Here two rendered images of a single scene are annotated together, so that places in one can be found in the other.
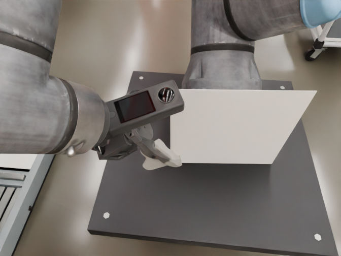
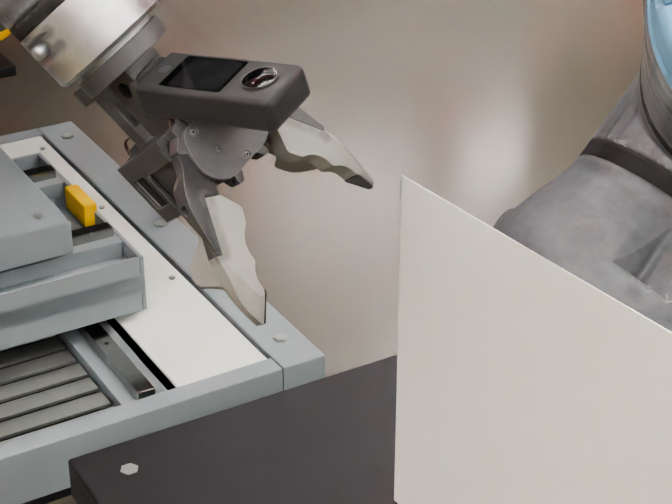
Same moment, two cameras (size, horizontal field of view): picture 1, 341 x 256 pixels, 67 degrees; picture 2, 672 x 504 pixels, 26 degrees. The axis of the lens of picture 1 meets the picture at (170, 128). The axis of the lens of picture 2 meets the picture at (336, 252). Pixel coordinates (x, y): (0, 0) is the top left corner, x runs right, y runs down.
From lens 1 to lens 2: 76 cm
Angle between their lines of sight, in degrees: 46
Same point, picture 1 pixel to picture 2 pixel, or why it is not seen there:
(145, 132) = (207, 155)
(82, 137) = (62, 34)
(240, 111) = (541, 346)
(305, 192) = not seen: outside the picture
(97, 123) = (99, 32)
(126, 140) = (160, 140)
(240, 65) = (615, 217)
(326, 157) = not seen: outside the picture
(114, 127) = (144, 85)
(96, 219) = (104, 460)
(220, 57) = (588, 176)
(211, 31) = (621, 109)
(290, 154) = not seen: outside the picture
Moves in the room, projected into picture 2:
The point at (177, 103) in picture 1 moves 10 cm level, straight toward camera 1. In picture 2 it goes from (257, 97) to (112, 133)
